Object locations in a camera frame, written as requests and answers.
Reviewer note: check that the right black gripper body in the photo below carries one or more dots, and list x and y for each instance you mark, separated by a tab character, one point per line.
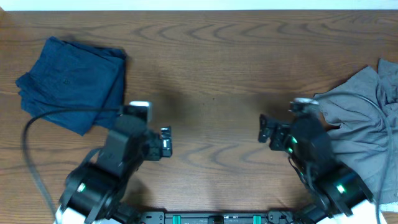
282	138

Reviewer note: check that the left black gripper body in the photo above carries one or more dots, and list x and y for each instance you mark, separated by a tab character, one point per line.
157	144

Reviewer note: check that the blue denim shorts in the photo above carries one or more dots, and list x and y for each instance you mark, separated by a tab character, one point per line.
71	77

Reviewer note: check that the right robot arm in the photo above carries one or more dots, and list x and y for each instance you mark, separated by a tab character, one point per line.
335	187

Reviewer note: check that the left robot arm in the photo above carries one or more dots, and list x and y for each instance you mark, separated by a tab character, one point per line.
94	190

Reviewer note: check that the folded navy shorts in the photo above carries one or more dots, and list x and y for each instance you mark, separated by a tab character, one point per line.
115	97

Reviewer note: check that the grey shorts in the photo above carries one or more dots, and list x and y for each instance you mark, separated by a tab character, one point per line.
359	136

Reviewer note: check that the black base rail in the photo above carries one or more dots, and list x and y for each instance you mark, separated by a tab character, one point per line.
272	217

